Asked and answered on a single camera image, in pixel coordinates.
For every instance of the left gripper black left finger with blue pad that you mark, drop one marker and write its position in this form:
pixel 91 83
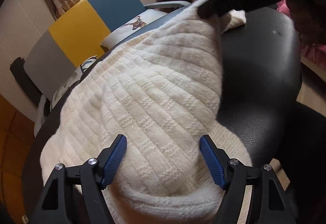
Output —
pixel 56 203

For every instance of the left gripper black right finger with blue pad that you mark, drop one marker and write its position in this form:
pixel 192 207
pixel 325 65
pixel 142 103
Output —
pixel 268 201

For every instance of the cream knitted sweater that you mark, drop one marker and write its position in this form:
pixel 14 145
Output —
pixel 162 90

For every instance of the white deer print pillow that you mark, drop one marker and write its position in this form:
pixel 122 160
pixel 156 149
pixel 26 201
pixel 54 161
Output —
pixel 135 24

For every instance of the patterned cat print pillow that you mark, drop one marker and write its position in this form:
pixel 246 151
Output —
pixel 76 76

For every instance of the grey yellow blue sofa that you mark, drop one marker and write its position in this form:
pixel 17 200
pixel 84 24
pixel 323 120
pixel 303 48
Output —
pixel 77 35

